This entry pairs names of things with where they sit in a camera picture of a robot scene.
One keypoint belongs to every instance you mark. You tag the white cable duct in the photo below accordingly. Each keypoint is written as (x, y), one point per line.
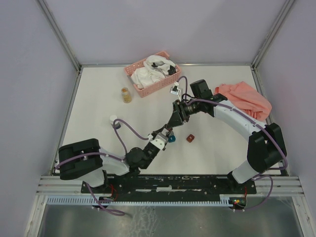
(85, 200)

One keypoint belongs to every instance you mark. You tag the teal pill box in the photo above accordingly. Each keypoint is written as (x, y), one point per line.
(171, 139)

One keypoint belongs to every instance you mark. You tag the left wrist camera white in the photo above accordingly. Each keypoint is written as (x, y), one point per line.
(160, 141)

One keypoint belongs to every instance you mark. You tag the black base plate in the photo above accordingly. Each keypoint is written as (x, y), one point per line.
(167, 188)

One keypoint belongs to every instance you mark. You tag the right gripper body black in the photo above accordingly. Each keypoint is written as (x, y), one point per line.
(181, 107)

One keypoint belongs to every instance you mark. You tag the pink shirt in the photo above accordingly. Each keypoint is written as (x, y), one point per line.
(247, 99)

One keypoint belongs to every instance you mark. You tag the glass pill bottle yellow pills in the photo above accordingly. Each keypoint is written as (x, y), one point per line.
(126, 95)

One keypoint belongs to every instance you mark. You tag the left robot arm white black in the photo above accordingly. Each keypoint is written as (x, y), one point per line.
(89, 162)

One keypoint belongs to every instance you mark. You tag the white cloth in basket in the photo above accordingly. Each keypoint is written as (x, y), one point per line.
(155, 68)

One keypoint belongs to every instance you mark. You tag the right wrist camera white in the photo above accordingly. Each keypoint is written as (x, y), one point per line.
(176, 90)

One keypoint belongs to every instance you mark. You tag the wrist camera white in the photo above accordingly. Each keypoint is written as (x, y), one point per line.
(160, 141)
(176, 90)

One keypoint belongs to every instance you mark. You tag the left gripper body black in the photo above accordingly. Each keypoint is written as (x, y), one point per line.
(164, 148)

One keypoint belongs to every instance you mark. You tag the white bottle cap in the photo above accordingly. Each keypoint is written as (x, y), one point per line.
(115, 123)

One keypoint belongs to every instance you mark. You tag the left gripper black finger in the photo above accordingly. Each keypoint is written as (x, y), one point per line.
(162, 130)
(170, 133)

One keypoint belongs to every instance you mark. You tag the red pill box right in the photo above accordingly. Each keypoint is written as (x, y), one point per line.
(190, 138)

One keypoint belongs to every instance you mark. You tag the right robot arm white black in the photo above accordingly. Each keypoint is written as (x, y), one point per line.
(266, 145)

